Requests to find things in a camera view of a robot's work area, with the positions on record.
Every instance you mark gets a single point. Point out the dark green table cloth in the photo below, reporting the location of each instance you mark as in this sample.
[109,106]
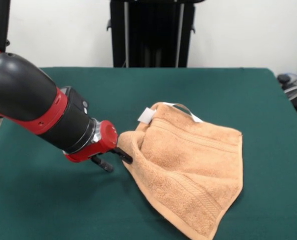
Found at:
[63,200]

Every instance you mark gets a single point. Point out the tan terry towel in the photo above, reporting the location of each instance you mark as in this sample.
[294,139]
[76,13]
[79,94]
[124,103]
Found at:
[188,170]

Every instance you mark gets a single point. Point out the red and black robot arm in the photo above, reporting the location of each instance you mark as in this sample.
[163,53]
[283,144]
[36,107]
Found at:
[21,92]

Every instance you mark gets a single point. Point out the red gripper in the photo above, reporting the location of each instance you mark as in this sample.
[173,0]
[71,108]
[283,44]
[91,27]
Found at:
[108,135]

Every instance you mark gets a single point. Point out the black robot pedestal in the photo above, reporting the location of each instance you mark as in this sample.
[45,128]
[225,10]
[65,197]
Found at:
[151,37]

